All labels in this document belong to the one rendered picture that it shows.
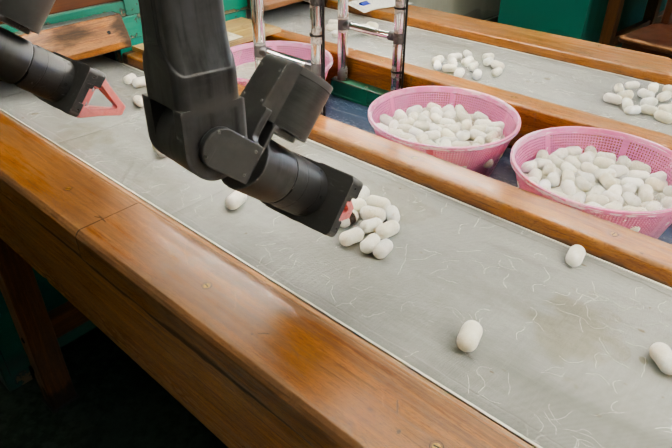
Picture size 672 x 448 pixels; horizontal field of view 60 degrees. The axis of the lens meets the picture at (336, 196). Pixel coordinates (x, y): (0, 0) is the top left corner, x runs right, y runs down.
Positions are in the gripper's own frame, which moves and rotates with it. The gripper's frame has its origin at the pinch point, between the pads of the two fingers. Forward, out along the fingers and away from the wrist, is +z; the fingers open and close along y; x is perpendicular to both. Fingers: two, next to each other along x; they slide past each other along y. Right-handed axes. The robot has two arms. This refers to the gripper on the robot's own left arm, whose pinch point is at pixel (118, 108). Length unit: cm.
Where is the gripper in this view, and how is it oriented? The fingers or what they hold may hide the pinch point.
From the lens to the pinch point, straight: 89.7
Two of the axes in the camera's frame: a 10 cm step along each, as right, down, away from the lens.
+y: -7.4, -3.4, 5.7
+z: 5.1, 2.6, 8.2
